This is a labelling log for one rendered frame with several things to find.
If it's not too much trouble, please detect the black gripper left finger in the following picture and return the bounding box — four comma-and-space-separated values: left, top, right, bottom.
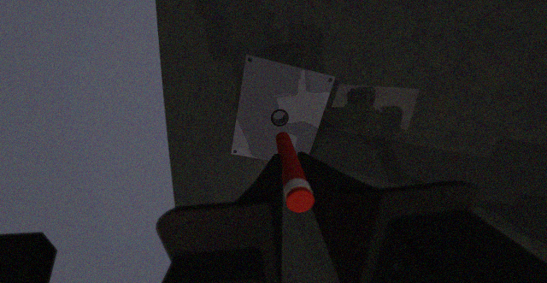
156, 154, 283, 283

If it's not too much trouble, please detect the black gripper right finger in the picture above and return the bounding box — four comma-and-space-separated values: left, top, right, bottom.
297, 152, 480, 283

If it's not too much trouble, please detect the red peg with white band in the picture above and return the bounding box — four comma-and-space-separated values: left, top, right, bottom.
276, 132, 315, 212

